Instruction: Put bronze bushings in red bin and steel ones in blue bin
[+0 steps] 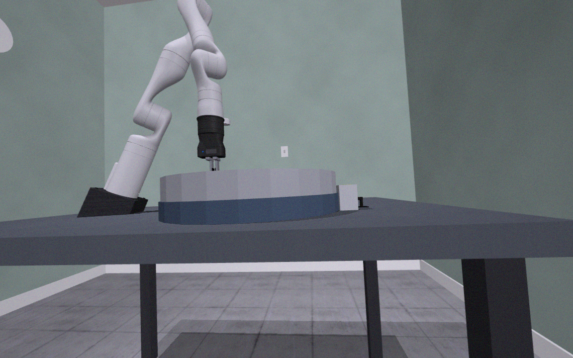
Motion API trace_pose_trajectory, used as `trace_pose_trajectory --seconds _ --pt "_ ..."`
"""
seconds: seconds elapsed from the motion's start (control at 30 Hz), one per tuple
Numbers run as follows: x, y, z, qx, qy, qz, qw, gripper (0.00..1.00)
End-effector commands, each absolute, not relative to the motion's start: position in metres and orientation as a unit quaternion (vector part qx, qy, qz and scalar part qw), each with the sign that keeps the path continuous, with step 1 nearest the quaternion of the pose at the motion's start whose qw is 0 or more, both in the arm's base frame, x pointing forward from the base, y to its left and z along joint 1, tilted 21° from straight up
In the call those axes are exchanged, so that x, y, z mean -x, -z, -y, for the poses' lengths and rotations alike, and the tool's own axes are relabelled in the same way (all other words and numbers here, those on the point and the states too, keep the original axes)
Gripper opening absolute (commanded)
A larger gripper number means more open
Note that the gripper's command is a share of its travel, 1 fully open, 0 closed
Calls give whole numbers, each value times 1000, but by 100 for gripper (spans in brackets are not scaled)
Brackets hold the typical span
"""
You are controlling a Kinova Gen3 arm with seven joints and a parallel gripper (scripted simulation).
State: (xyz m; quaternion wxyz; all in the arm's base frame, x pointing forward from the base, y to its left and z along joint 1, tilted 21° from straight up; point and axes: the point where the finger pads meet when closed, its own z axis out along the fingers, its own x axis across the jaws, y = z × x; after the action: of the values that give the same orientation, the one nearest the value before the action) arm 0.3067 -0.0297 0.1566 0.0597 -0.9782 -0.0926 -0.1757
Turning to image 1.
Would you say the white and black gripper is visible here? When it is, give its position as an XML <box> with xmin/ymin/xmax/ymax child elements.
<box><xmin>196</xmin><ymin>98</ymin><xmax>230</xmax><ymax>171</ymax></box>

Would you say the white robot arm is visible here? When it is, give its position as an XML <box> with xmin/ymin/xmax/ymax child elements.
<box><xmin>104</xmin><ymin>0</ymin><xmax>227</xmax><ymax>198</ymax></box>

